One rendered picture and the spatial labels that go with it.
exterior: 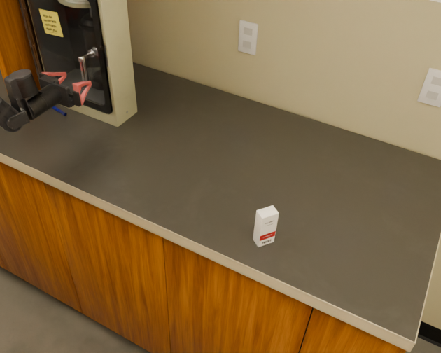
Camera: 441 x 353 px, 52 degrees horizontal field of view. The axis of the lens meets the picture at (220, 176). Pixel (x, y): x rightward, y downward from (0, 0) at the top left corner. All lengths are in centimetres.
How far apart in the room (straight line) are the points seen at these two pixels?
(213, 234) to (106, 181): 37
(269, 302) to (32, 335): 125
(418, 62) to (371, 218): 50
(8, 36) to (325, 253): 119
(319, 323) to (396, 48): 83
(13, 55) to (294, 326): 123
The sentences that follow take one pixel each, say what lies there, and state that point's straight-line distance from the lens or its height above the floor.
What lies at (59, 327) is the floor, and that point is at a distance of 222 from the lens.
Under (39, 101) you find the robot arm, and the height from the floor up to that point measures 117.
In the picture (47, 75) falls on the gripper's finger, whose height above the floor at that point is 117.
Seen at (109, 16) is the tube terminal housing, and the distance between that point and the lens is 142.
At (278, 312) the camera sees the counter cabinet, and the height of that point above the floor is 77.
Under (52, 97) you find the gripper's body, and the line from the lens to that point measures 136.
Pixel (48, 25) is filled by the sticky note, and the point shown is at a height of 125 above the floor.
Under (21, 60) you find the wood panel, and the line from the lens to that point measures 173.
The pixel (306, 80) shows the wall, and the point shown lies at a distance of 164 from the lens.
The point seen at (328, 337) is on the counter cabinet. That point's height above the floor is 77.
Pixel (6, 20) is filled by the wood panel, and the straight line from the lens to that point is 167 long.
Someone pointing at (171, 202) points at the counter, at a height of 94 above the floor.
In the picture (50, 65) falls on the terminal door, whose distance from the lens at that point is 165.
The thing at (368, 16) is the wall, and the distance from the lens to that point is 150.
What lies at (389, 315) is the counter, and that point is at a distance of 115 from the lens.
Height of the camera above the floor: 185
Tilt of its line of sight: 41 degrees down
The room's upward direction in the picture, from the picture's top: 3 degrees clockwise
